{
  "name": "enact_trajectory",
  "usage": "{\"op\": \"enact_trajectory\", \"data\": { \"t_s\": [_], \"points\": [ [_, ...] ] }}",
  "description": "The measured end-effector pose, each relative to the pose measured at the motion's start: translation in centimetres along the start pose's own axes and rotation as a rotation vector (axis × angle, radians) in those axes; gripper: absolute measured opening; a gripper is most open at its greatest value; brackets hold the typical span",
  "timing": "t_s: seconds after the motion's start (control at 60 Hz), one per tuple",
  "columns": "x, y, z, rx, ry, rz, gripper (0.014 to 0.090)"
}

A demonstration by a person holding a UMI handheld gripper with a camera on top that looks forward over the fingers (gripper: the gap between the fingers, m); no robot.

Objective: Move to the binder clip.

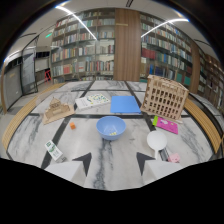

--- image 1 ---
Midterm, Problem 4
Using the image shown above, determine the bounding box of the pink binder clip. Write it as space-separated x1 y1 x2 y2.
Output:
167 152 181 164

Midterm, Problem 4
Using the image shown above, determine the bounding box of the curved wooden bench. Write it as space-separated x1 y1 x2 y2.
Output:
183 97 223 154
1 82 68 153

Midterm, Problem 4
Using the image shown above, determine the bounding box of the magenta booklet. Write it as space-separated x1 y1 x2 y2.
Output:
152 115 180 136

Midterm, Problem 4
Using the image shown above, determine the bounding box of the blue plastic bowl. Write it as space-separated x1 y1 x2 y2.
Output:
95 115 127 141

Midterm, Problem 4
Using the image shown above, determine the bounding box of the blue flat board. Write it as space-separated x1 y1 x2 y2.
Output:
110 95 142 115

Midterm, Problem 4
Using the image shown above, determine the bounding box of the wooden castle model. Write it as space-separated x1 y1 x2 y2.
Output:
41 96 76 126

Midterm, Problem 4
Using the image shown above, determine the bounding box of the wooden wall panel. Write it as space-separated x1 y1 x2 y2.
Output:
113 8 142 82

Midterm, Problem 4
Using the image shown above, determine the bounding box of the glass door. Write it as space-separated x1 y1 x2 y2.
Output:
20 46 39 96

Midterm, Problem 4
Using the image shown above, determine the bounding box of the white book with dots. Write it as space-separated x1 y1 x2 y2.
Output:
74 93 111 111

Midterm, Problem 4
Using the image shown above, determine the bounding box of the wide wooden bookshelf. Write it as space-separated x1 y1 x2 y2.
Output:
139 12 195 88

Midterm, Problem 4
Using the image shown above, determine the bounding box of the green white milk carton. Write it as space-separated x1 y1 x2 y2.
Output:
44 139 67 163

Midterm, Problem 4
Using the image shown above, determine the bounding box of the wooden lattice building model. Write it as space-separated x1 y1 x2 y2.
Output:
140 74 190 121

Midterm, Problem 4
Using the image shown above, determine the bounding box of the tall wooden bookshelf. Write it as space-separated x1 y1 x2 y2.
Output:
49 8 116 85

